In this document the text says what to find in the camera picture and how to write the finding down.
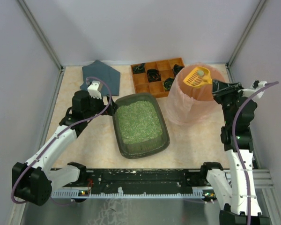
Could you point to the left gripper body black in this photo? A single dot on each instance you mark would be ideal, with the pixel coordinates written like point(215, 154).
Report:
point(107, 103)

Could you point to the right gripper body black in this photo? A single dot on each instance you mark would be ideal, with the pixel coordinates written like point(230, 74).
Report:
point(227, 89)

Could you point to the yellow litter scoop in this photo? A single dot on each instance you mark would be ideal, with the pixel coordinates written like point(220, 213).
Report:
point(198, 77)

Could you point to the dark grey litter box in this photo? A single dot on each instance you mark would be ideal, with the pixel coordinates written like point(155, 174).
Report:
point(147, 148)

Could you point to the trash bin with pink bag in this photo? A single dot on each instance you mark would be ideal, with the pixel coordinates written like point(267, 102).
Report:
point(186, 105)

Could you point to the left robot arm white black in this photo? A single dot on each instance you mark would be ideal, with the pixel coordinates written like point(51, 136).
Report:
point(34, 181)

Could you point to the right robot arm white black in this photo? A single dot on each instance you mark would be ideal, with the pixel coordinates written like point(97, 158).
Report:
point(237, 196)

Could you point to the green litter pellets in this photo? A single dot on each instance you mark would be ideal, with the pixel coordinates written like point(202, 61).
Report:
point(138, 122)

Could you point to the folded grey-blue cloth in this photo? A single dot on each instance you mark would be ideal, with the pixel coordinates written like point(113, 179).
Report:
point(104, 72)

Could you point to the rolled tie dark grey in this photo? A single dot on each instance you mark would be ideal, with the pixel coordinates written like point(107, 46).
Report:
point(176, 69)

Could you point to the rolled tie yellow floral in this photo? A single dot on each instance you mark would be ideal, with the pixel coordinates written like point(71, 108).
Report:
point(167, 84)

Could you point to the rolled tie green pattern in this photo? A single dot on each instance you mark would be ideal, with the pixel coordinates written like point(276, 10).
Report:
point(138, 69)

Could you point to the orange wooden compartment tray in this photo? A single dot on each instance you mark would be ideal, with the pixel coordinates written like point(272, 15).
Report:
point(140, 81)

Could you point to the rolled tie orange pattern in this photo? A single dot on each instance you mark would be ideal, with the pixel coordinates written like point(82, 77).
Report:
point(153, 75)

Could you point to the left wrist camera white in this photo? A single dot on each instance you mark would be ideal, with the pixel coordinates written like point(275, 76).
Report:
point(94, 89)

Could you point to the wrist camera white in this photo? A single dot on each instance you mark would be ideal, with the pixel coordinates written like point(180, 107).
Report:
point(256, 86)
point(94, 89)

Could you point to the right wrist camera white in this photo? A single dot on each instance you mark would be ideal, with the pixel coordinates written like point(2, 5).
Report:
point(256, 86)

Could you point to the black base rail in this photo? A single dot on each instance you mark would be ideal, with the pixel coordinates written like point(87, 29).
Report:
point(139, 183)

